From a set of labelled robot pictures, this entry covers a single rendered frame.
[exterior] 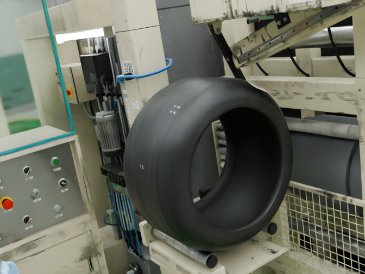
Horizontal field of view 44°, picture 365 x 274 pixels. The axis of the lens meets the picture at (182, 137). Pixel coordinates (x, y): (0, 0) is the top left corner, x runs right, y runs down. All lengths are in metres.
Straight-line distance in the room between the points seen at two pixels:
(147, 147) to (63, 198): 0.74
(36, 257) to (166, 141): 0.91
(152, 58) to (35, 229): 0.87
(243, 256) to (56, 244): 0.79
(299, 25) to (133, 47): 0.57
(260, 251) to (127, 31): 0.93
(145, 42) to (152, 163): 0.53
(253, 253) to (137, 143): 0.62
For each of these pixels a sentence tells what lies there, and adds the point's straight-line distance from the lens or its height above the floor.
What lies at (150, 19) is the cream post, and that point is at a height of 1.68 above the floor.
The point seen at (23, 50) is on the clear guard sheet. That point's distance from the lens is 1.87.
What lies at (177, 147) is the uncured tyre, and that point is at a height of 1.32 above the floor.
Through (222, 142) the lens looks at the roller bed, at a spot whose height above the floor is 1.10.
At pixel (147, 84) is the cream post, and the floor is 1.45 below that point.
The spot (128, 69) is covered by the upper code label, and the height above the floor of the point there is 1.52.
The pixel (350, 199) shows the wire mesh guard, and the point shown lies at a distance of 1.63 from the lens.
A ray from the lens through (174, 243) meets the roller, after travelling 1.64.
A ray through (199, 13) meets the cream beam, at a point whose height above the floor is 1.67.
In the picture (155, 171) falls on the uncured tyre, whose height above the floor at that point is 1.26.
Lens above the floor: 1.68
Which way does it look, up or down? 15 degrees down
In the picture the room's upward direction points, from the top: 9 degrees counter-clockwise
